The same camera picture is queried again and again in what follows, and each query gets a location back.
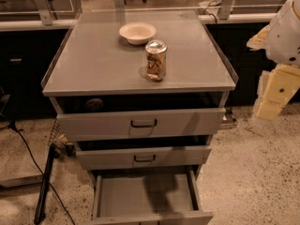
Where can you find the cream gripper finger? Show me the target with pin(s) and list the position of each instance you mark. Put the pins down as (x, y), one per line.
(275, 89)
(258, 41)

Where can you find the orange soda can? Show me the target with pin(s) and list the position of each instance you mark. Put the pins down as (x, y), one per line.
(156, 53)

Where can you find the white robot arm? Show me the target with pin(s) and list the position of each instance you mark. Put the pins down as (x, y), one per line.
(281, 41)

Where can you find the top grey drawer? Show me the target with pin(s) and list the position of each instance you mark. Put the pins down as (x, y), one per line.
(141, 116)

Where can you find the grey drawer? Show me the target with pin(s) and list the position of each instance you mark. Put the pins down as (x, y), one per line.
(141, 116)
(157, 196)
(142, 153)

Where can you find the middle grey drawer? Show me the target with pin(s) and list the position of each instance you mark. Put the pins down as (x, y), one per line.
(142, 153)

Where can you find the grey drawer cabinet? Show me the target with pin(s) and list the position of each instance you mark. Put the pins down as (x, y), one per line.
(96, 61)

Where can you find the round object in top drawer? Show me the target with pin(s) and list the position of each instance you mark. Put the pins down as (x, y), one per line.
(94, 105)

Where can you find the bottom grey drawer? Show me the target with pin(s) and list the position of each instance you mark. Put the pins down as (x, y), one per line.
(157, 196)

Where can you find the white paper bowl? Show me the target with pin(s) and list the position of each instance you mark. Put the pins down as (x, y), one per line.
(137, 33)

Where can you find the black stand leg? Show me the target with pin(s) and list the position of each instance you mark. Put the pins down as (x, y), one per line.
(40, 210)

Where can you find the grey metal post right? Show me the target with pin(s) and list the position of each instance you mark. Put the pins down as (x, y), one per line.
(226, 0)

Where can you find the grey metal post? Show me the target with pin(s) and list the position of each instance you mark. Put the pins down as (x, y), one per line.
(226, 0)
(44, 12)

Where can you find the wire basket with items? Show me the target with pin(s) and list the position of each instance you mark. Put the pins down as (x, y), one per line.
(59, 140)

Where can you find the grey metal post left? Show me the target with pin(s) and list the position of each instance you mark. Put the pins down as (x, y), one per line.
(44, 12)

